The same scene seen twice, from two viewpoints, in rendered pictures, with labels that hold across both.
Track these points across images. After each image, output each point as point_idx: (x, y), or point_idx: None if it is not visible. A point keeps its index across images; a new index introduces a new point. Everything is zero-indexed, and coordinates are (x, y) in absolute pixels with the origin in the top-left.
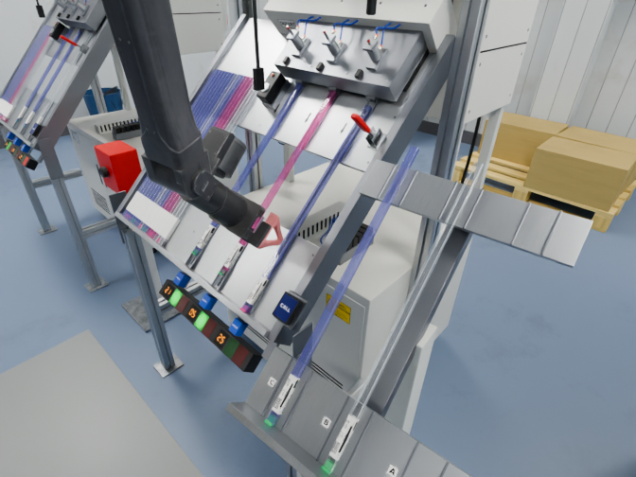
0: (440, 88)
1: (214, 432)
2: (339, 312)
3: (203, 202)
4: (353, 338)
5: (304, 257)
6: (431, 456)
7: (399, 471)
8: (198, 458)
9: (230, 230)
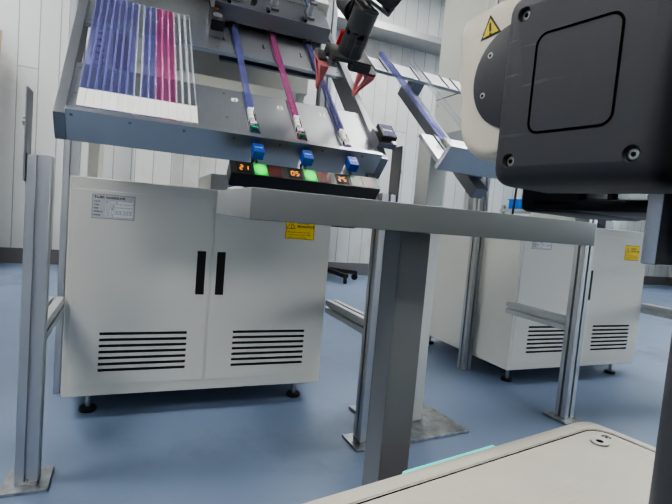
0: None
1: (217, 467)
2: (301, 233)
3: (375, 21)
4: (317, 254)
5: (352, 119)
6: None
7: None
8: (242, 486)
9: (360, 62)
